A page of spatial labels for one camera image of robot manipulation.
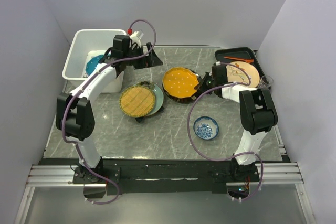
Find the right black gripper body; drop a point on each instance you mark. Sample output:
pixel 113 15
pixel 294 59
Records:
pixel 209 83

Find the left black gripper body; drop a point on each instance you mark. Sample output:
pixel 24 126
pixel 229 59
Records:
pixel 139 63

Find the yellow dotted scalloped plate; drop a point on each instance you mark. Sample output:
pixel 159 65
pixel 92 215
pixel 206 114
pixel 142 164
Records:
pixel 179 81

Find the dark brown patterned plate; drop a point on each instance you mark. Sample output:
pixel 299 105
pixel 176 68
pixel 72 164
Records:
pixel 189 98

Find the woven bamboo plate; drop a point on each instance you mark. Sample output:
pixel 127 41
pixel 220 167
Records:
pixel 137 101

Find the teal dotted scalloped plate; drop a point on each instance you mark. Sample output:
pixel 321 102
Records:
pixel 92 64

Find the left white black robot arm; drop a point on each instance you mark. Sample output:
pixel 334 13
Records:
pixel 74 114

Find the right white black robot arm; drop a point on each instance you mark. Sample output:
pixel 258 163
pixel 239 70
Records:
pixel 258 114

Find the white plastic bin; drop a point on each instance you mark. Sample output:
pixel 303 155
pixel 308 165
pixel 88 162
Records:
pixel 86 44

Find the beige leaf pattern plate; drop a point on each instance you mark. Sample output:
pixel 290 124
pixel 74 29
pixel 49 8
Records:
pixel 236 74

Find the pale green plate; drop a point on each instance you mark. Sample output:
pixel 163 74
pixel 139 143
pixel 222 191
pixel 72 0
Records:
pixel 159 97

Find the orange plastic knife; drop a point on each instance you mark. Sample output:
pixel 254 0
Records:
pixel 239 59

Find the blue white porcelain bowl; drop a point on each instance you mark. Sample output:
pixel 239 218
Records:
pixel 206 128

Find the black rectangular tray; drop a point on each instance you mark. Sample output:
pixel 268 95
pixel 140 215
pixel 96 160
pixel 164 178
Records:
pixel 241 52

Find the clear plastic cup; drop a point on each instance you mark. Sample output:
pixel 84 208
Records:
pixel 265 82

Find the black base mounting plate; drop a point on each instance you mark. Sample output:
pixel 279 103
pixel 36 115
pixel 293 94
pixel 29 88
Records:
pixel 157 176

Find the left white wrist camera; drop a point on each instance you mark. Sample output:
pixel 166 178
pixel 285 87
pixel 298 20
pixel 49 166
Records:
pixel 136 34

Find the aluminium rail frame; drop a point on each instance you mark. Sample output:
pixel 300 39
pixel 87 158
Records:
pixel 64 176

